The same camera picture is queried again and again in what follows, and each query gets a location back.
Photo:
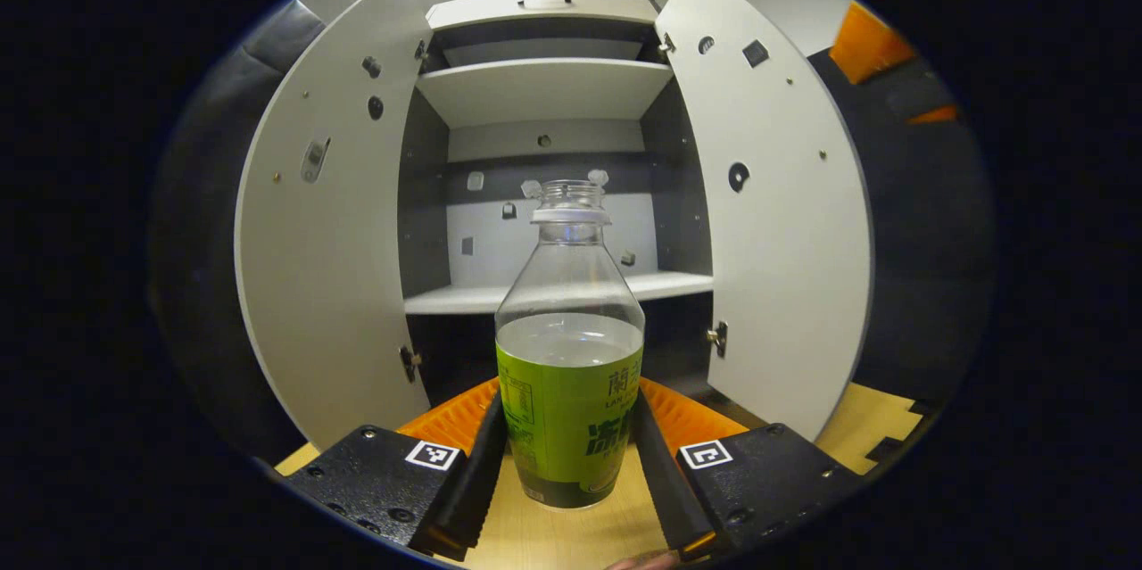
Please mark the metal door hinge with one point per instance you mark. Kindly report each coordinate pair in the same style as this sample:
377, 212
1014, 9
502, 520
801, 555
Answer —
717, 338
410, 362
666, 44
419, 48

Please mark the clear bottle with green label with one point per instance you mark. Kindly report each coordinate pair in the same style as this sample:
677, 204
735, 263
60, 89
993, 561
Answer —
571, 427

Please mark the white cabinet drawer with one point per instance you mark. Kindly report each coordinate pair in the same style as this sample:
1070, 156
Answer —
482, 12

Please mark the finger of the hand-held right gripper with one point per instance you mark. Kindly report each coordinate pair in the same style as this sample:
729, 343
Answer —
932, 113
870, 44

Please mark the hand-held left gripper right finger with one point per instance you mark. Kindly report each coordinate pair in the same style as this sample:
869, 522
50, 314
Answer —
665, 499

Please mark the white cabinet door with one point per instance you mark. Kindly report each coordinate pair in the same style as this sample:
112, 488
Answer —
339, 284
785, 267

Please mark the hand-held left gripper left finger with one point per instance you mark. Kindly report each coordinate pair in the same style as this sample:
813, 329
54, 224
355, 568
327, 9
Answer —
473, 490

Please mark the black backdrop cloth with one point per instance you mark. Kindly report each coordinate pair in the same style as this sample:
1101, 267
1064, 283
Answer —
205, 240
928, 284

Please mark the white cabinet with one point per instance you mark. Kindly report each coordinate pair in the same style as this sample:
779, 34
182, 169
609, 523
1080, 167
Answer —
424, 222

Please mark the white cabinet shelf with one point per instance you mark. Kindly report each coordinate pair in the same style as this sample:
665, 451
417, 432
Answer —
678, 284
544, 93

